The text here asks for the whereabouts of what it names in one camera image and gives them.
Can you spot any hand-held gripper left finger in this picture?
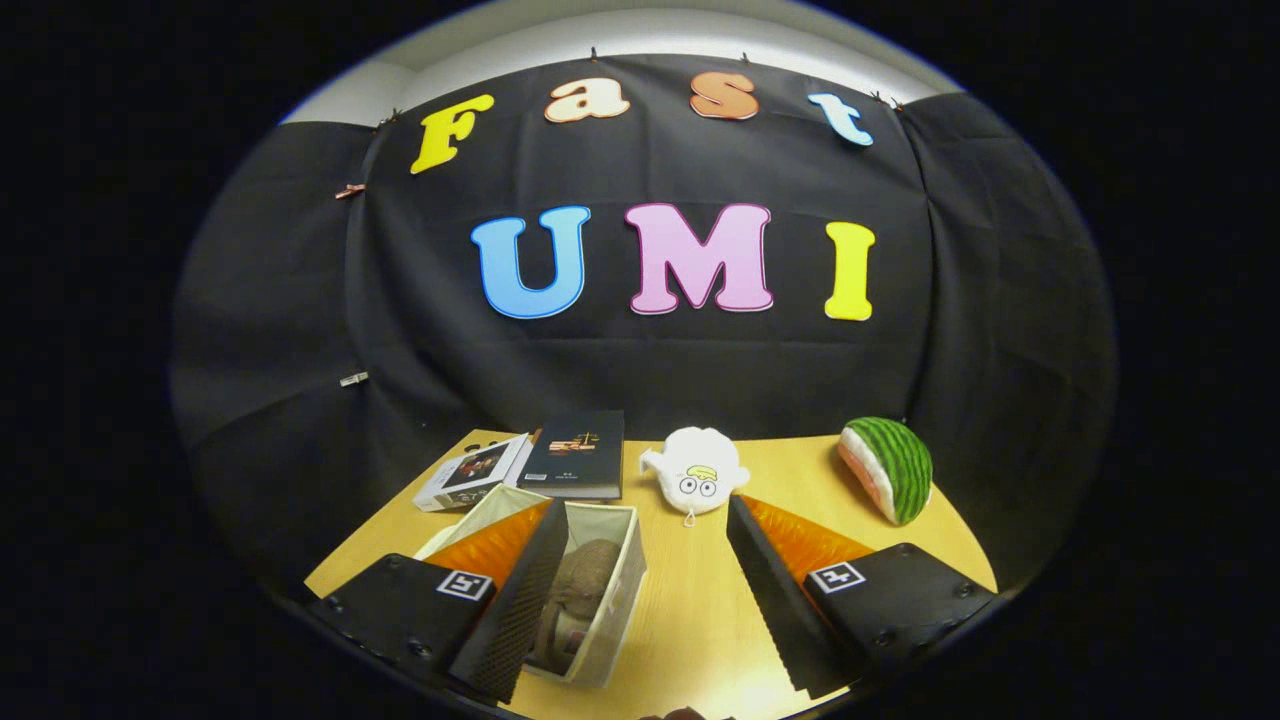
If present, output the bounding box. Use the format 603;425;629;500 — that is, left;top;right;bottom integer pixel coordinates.
307;499;570;705

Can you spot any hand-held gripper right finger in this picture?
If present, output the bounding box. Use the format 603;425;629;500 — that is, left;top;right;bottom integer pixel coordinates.
727;494;1000;701

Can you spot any brown fuzzy slipper shoe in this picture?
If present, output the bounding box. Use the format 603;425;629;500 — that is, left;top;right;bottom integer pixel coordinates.
530;538;623;673

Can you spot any grey fabric storage box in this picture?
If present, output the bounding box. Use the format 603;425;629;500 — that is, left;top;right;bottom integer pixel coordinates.
413;484;649;690

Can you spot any white book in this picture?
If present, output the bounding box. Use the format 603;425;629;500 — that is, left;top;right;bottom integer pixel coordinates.
412;433;533;513

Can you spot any white plush toy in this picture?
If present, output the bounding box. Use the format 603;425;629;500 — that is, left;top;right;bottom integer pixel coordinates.
640;427;751;528

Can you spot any dark hardcover book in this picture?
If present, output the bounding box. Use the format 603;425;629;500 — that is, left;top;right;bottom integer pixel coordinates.
517;410;626;501

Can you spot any watermelon slice plush toy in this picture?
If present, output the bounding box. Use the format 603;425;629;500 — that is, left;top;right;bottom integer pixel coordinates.
837;417;934;526

